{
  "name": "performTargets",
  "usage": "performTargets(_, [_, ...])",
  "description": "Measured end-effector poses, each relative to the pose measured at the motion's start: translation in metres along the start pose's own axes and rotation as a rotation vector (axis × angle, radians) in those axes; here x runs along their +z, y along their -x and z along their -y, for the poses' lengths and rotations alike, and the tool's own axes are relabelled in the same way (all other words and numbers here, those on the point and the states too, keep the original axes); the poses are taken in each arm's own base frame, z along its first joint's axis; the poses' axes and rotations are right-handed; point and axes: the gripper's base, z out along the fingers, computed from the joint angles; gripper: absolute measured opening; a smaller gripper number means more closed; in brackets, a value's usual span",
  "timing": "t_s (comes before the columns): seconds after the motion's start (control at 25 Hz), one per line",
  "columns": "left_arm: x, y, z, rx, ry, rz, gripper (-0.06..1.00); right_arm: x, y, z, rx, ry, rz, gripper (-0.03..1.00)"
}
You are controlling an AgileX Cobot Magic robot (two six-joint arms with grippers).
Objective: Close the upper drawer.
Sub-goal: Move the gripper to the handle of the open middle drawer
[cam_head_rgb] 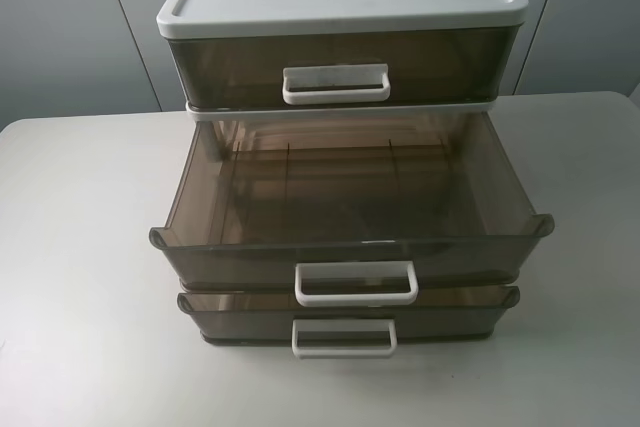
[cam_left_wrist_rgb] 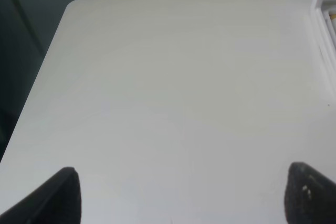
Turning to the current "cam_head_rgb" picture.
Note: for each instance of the top smoky plastic drawer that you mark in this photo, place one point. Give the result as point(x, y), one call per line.
point(423, 67)

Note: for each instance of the bottom smoky plastic drawer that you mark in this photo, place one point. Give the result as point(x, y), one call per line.
point(437, 315)

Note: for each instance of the smoky plastic drawer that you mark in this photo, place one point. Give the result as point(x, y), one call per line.
point(437, 315)
point(257, 198)
point(423, 67)

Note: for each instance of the middle smoky plastic drawer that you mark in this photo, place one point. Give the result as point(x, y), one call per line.
point(257, 198)

